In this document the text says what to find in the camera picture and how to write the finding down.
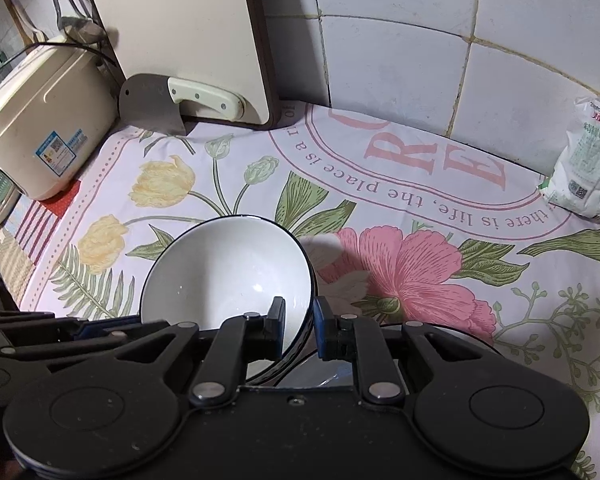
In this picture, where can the floral printed mat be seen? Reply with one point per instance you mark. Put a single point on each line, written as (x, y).
(430, 200)

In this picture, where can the white bowl with dark rim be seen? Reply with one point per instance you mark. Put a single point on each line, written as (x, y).
(220, 270)
(320, 372)

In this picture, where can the cream rice cooker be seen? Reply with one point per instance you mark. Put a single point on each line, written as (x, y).
(40, 120)

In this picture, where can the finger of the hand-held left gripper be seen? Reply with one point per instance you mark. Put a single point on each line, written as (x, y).
(125, 335)
(105, 325)

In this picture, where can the cream cutting board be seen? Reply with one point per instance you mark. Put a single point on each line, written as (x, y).
(180, 35)

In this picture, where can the red striped cloth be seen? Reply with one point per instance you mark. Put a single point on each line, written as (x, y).
(35, 225)

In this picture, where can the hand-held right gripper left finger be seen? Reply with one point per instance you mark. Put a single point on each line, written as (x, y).
(275, 330)

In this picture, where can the white seasoning bag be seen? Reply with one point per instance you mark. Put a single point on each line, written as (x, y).
(585, 170)

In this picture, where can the hanging metal ladle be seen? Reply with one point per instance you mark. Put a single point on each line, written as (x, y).
(82, 30)

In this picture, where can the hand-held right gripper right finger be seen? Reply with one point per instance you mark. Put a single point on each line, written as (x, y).
(321, 337)

